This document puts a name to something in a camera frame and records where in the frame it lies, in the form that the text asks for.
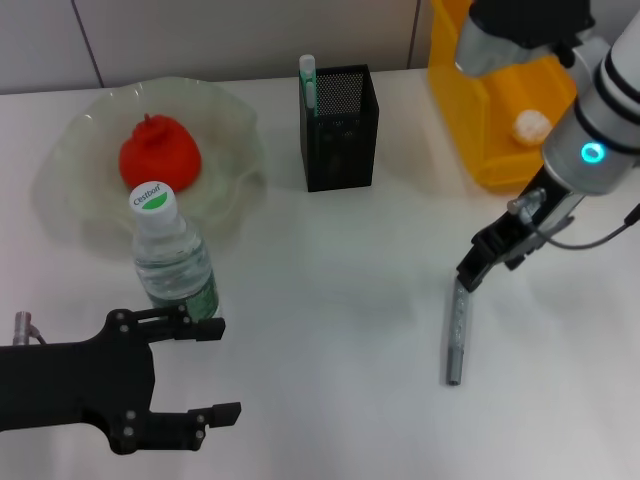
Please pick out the white paper ball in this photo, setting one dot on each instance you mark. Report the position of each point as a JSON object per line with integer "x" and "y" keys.
{"x": 532, "y": 127}

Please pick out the grey glitter pen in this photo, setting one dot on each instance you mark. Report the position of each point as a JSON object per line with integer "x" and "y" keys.
{"x": 456, "y": 345}

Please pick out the mint green pen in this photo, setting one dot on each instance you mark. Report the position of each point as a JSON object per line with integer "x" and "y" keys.
{"x": 307, "y": 85}

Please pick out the yellow plastic storage bin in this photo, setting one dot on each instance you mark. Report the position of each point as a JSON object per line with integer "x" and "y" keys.
{"x": 460, "y": 100}

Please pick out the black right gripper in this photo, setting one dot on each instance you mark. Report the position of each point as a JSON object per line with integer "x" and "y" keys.
{"x": 545, "y": 220}

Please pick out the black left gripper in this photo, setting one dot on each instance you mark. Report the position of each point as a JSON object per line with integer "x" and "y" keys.
{"x": 75, "y": 385}

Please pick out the clear water bottle green label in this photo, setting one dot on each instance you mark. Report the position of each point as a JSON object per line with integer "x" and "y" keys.
{"x": 170, "y": 250}

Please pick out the black mesh pen holder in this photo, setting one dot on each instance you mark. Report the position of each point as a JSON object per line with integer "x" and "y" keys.
{"x": 340, "y": 150}

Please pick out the red fruit-shaped toy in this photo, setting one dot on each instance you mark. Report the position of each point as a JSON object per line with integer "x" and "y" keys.
{"x": 160, "y": 155}

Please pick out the clear wavy glass fruit plate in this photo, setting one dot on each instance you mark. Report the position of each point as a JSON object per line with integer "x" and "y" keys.
{"x": 75, "y": 165}

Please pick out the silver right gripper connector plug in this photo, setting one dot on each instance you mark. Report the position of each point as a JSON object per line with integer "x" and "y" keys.
{"x": 525, "y": 202}

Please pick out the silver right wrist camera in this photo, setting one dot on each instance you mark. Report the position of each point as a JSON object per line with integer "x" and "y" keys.
{"x": 500, "y": 35}

